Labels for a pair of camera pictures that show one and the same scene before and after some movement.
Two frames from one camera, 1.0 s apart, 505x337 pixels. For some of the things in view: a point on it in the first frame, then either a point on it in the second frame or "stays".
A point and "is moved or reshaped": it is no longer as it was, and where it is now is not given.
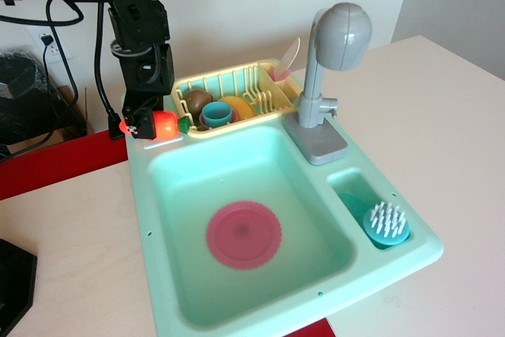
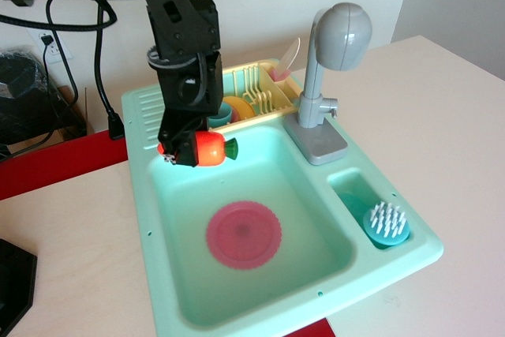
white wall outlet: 53,53 stays
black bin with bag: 31,106 stays
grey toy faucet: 341,35 stays
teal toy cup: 216,114 stays
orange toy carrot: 167,125 is moved or reshaped
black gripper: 147,72 -> 190,90
